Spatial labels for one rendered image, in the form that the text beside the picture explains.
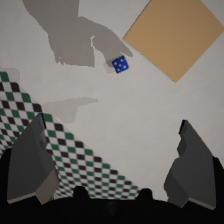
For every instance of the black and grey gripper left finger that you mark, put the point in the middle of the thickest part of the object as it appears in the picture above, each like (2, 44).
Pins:
(28, 176)

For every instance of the blue die with white pips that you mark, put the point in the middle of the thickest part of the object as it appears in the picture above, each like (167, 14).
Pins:
(120, 64)

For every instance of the tan flat mat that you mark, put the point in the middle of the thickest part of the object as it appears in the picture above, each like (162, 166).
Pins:
(174, 34)

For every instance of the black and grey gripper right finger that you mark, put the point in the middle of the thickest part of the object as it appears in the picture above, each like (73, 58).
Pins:
(195, 181)

